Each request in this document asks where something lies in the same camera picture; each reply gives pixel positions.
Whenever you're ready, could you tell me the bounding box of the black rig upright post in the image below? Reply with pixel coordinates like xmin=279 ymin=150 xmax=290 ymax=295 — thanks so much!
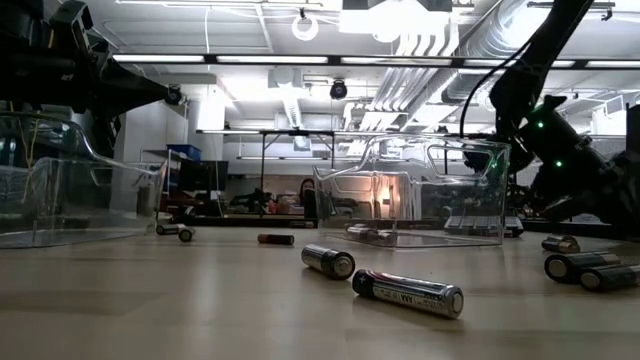
xmin=625 ymin=102 xmax=640 ymax=154

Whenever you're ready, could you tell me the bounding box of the clear plastic bin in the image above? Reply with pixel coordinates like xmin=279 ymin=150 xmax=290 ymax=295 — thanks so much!
xmin=312 ymin=133 xmax=512 ymax=250
xmin=0 ymin=112 xmax=169 ymax=250

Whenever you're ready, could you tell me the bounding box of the black overhead rig bar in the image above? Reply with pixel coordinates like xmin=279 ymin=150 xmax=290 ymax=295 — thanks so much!
xmin=112 ymin=53 xmax=640 ymax=69

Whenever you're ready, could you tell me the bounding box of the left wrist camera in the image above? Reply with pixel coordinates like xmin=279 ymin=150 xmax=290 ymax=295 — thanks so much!
xmin=48 ymin=0 xmax=95 ymax=51

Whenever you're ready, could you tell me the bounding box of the person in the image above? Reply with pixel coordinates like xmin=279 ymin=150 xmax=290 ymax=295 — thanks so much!
xmin=298 ymin=177 xmax=320 ymax=220

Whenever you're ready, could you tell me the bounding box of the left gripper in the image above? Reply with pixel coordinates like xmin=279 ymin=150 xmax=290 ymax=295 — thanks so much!
xmin=54 ymin=42 xmax=170 ymax=119

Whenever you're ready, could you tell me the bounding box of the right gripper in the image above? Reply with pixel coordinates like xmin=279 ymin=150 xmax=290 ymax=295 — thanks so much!
xmin=519 ymin=94 xmax=640 ymax=226

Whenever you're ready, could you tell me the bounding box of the white hanging ring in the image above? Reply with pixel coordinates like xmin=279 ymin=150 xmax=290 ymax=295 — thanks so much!
xmin=291 ymin=13 xmax=320 ymax=43

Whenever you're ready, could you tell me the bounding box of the silver ventilation duct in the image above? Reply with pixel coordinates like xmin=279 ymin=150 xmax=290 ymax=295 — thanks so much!
xmin=442 ymin=0 xmax=531 ymax=106

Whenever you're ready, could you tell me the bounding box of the black monitor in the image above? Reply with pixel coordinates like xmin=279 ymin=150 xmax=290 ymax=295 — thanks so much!
xmin=178 ymin=159 xmax=230 ymax=193

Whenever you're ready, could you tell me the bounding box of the silver black AAA battery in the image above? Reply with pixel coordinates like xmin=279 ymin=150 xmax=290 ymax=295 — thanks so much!
xmin=351 ymin=268 xmax=465 ymax=320

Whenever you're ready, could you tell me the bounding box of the blue storage crate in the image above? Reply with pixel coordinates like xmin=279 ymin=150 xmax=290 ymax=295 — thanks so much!
xmin=166 ymin=143 xmax=203 ymax=161

